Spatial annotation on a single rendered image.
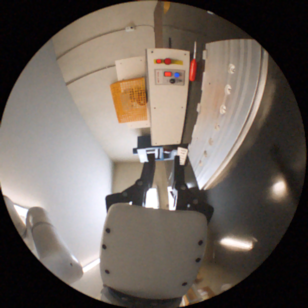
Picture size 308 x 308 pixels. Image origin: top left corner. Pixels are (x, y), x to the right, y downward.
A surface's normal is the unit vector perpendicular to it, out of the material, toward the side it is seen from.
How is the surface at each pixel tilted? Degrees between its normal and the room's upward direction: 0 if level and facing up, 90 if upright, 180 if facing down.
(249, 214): 0
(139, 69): 90
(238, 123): 0
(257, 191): 0
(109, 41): 90
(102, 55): 90
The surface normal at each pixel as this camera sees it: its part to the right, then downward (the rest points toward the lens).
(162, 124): 0.07, 0.74
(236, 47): -1.00, 0.09
